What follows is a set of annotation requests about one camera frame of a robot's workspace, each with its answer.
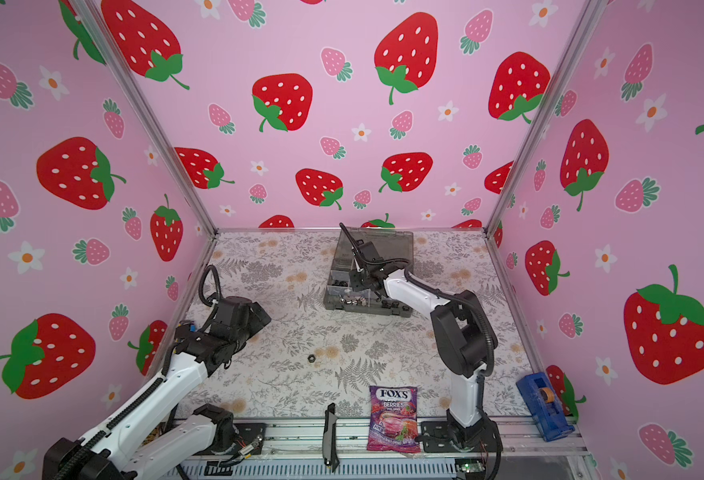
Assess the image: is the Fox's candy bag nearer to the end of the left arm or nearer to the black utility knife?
the black utility knife

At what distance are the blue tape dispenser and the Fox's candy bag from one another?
309 millimetres

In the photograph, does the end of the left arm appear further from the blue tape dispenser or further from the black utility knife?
the blue tape dispenser

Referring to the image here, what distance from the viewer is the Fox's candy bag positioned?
2.42 feet

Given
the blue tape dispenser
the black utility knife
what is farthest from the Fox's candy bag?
the blue tape dispenser

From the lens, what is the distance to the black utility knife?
28.1 inches

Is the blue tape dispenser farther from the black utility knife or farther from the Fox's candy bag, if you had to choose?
the black utility knife

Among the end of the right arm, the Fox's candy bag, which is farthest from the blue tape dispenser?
the end of the right arm

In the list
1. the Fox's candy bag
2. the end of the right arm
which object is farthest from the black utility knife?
the end of the right arm

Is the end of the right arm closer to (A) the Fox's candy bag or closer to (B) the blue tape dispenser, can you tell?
(A) the Fox's candy bag

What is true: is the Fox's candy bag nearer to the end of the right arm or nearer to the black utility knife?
the black utility knife

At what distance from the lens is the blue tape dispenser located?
74 cm

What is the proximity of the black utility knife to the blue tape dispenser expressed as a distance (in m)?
0.52

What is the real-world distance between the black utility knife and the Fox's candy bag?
0.09m

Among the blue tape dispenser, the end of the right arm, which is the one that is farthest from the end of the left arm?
the blue tape dispenser
